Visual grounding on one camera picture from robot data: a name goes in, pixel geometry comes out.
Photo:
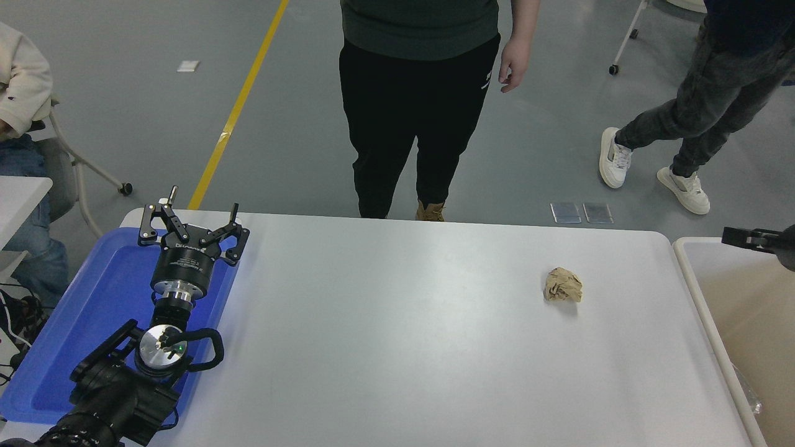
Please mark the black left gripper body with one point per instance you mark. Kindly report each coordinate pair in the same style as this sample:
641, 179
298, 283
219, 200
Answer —
184, 266

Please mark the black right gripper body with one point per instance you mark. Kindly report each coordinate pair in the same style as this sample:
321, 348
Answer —
790, 248

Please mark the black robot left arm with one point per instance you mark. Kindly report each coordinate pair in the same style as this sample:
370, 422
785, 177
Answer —
112, 403

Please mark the standing person's left forearm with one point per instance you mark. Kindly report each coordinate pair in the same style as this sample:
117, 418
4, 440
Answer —
525, 22

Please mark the clear floor plate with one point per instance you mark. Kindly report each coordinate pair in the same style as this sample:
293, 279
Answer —
566, 213
597, 213

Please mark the standing person's left hand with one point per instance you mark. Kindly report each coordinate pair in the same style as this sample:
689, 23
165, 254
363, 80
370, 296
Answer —
514, 62

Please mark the pale sneaker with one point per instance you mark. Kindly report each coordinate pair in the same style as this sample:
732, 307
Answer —
615, 158
683, 189

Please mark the large pale bin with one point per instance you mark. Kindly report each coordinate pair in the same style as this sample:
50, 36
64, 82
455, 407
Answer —
758, 323

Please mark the blue plastic tray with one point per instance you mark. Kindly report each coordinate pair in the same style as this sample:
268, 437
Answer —
93, 323

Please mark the person in dark trousers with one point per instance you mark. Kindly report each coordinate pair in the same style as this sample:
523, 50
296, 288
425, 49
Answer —
720, 93

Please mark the small white side table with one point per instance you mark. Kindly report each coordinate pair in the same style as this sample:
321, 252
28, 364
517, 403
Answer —
18, 198

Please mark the white floor sticker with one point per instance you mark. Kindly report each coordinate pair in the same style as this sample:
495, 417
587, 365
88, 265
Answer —
188, 66

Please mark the crumpled tan paper ball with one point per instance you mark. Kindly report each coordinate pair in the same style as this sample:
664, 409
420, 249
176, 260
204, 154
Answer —
563, 285

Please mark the tan boot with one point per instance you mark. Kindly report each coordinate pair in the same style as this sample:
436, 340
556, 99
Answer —
430, 211

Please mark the seated person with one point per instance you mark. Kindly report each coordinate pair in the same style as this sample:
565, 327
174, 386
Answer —
22, 81

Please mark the standing person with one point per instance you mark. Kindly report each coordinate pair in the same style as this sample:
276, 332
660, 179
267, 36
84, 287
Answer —
404, 93

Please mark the white frame wheeled chair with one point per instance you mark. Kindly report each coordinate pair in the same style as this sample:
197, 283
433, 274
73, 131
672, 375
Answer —
628, 37
62, 174

